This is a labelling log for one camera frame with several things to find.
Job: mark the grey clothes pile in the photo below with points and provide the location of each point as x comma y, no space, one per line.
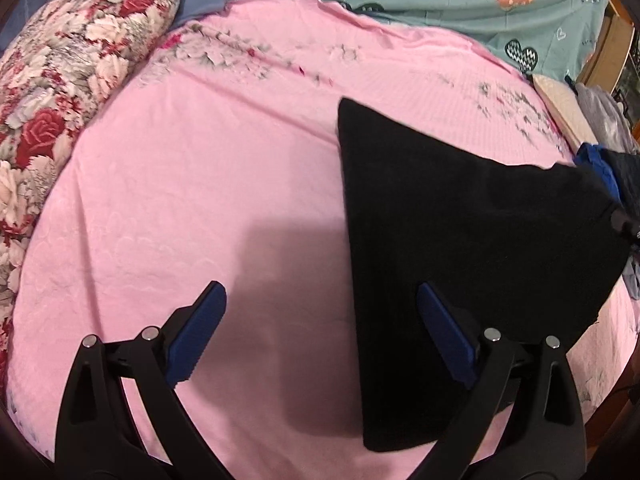
605,115

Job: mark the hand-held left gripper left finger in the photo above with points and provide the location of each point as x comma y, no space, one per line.
200,330

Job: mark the black pants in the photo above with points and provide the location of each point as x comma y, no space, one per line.
450,210

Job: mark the pink bed sheet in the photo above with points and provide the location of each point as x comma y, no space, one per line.
200,160

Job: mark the wooden cabinet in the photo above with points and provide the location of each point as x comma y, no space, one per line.
607,45

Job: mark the floral rose quilt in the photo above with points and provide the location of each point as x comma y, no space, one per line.
65,75

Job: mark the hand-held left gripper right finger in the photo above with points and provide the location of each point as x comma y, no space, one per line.
450,330

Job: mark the teal heart-print sheet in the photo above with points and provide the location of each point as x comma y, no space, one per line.
450,0

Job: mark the cream cushion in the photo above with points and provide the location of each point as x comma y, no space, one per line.
560,102

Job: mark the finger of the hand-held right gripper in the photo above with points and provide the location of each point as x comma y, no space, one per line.
597,165
625,224

